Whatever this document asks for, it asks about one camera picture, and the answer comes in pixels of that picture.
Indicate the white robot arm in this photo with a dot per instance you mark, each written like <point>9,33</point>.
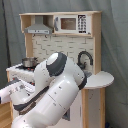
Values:
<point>57,82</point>

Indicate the wooden toy kitchen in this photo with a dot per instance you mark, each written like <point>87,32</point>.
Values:
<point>87,110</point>

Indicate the black toy faucet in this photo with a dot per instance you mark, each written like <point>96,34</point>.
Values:
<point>83,58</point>

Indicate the grey toy sink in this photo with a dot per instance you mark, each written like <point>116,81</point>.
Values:
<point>87,73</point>

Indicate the silver toy pot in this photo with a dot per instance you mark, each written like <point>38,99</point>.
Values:
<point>29,61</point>

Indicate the white toy microwave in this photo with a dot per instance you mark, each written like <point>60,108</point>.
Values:
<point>70,24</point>

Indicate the black toy stovetop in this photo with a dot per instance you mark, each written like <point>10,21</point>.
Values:
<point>21,67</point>

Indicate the grey range hood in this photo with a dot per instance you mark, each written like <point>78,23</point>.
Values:
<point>38,27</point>

